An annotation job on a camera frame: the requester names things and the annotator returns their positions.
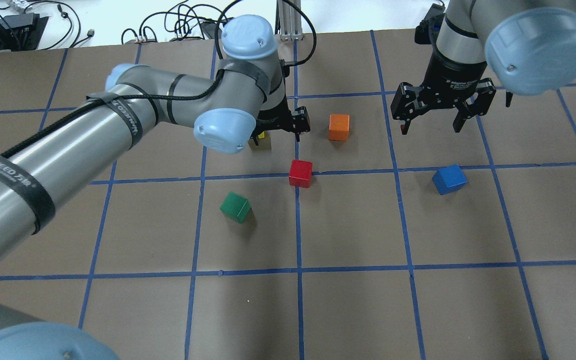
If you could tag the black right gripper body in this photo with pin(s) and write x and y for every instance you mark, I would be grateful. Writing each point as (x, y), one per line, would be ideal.
(451, 71)

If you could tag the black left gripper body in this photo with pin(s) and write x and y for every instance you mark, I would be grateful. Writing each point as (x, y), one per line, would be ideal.
(279, 118)

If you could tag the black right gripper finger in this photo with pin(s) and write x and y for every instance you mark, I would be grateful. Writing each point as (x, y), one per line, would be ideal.
(464, 113)
(405, 125)

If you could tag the red wooden block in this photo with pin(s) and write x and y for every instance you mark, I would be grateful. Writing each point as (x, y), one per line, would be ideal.
(300, 173)

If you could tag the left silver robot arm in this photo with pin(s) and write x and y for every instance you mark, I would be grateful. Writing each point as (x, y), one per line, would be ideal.
(43, 172)

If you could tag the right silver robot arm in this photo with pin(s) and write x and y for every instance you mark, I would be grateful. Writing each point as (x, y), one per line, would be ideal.
(530, 45)

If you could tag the orange wooden block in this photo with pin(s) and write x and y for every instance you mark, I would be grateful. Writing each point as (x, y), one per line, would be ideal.
(339, 127)

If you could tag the blue wooden block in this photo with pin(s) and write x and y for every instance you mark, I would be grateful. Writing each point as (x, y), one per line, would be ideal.
(449, 179)

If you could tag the green wooden block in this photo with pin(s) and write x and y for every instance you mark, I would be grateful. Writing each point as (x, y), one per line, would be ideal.
(235, 207)

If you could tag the aluminium frame post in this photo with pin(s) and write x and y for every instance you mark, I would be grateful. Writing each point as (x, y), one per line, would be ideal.
(288, 22)

